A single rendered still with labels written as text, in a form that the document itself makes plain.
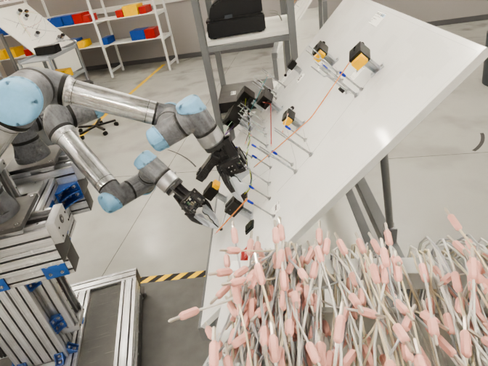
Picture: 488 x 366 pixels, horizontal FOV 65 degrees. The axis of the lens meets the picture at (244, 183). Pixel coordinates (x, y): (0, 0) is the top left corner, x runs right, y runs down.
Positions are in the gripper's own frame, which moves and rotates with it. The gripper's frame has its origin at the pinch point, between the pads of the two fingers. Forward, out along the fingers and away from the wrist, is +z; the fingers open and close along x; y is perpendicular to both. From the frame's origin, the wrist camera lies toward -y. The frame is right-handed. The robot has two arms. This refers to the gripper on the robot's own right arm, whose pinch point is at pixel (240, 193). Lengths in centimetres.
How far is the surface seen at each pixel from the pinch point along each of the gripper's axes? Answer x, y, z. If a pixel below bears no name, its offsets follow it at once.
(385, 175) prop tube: -11.4, 43.3, 6.3
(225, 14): 104, 6, -38
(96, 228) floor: 143, -186, 61
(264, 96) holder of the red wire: 52, 13, -8
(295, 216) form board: -20.8, 17.7, 0.9
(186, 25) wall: 766, -191, 13
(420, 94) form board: -20, 56, -17
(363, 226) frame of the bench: 20, 29, 49
